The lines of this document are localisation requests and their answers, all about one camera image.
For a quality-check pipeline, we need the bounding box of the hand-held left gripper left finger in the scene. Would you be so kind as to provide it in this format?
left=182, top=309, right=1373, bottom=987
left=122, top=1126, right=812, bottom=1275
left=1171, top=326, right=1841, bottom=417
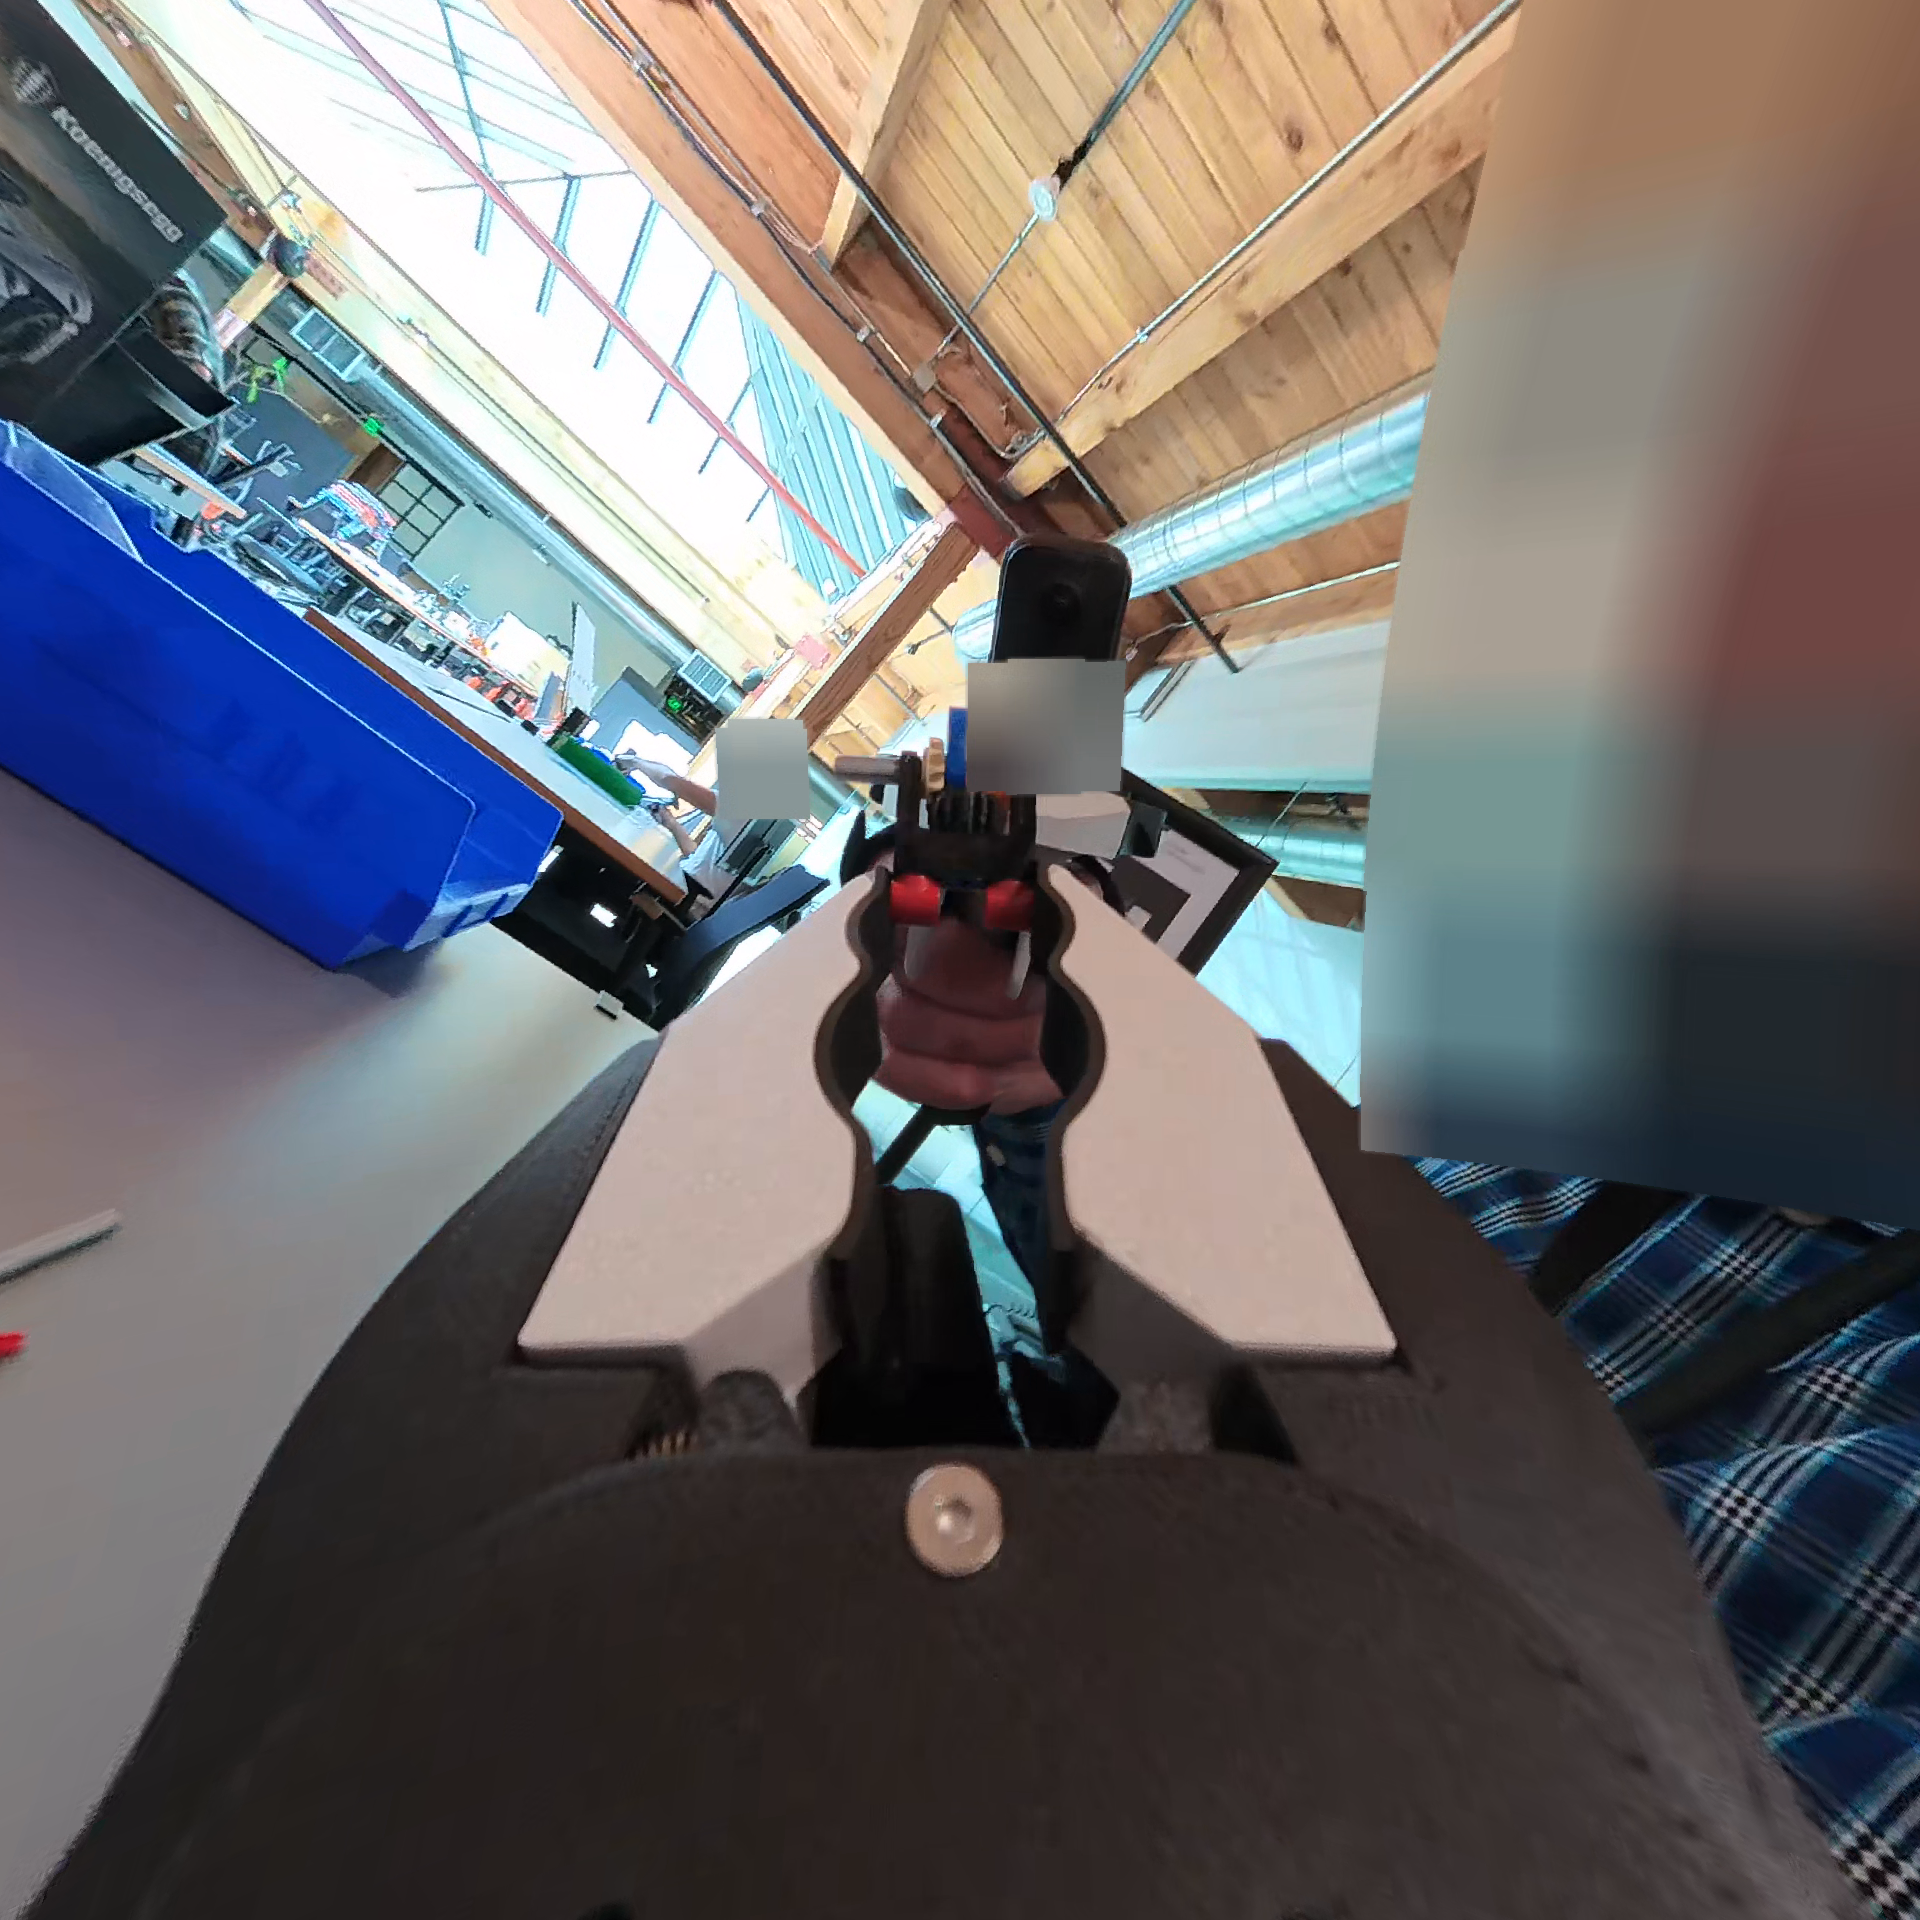
left=516, top=876, right=900, bottom=1395

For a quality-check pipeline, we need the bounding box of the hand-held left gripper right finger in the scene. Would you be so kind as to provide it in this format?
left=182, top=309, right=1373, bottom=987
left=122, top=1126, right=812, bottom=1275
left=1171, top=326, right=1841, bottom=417
left=1029, top=867, right=1405, bottom=1403

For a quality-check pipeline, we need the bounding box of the black lego gear assembly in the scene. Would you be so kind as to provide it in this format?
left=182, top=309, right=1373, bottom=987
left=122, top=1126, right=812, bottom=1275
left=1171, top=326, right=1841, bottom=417
left=837, top=735, right=1041, bottom=936

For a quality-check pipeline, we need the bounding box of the person's right forearm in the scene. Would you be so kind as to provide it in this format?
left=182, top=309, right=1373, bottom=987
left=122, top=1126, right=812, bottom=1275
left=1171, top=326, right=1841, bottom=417
left=970, top=1104, right=1084, bottom=1358

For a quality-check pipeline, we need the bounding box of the long grey lego axle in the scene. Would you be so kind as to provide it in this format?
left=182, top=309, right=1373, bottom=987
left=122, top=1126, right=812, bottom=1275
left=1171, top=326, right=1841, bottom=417
left=0, top=1210, right=122, bottom=1288

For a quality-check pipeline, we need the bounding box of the black lego set box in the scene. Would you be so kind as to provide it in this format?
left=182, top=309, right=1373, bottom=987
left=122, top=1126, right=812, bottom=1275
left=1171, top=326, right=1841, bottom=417
left=0, top=0, right=233, bottom=468

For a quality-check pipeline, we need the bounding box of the person's right hand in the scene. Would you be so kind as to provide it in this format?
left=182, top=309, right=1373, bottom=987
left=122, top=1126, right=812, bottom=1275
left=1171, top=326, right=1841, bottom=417
left=876, top=921, right=1062, bottom=1119

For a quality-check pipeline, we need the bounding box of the black office chair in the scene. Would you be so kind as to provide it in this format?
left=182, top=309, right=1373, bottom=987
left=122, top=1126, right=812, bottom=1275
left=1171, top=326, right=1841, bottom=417
left=652, top=854, right=830, bottom=1026

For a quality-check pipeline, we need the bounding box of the background office table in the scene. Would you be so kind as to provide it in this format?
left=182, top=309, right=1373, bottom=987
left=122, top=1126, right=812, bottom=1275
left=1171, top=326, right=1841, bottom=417
left=306, top=607, right=710, bottom=911

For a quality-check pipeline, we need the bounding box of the person's plaid shirt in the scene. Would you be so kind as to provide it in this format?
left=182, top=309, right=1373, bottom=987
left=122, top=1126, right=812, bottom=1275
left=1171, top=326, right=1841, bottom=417
left=1418, top=1157, right=1920, bottom=1920

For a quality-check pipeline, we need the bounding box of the blue plastic bin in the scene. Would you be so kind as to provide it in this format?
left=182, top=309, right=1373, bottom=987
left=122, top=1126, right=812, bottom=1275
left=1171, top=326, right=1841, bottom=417
left=0, top=424, right=566, bottom=969

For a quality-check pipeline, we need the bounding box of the cluttered background desk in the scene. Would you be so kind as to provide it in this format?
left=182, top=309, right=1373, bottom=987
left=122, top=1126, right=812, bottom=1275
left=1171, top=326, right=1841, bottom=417
left=224, top=480, right=511, bottom=694

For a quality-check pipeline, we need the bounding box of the silver ventilation duct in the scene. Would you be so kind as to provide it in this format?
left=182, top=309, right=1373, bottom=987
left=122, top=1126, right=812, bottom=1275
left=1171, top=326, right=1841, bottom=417
left=1199, top=816, right=1373, bottom=890
left=1113, top=389, right=1430, bottom=604

